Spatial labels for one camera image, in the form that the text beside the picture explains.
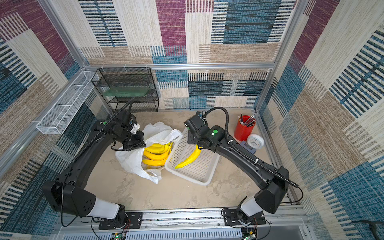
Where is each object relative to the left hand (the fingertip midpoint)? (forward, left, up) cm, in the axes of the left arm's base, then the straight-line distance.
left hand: (147, 144), depth 77 cm
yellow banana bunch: (-7, -23, -4) cm, 24 cm away
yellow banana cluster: (+3, -1, -16) cm, 16 cm away
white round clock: (+9, -61, -13) cm, 63 cm away
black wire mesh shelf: (+50, +29, +1) cm, 58 cm away
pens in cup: (+20, -59, -8) cm, 63 cm away
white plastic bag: (+15, -1, -9) cm, 17 cm away
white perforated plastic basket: (-6, -27, -20) cm, 34 cm away
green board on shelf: (+36, +17, +6) cm, 41 cm away
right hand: (+2, -25, +3) cm, 26 cm away
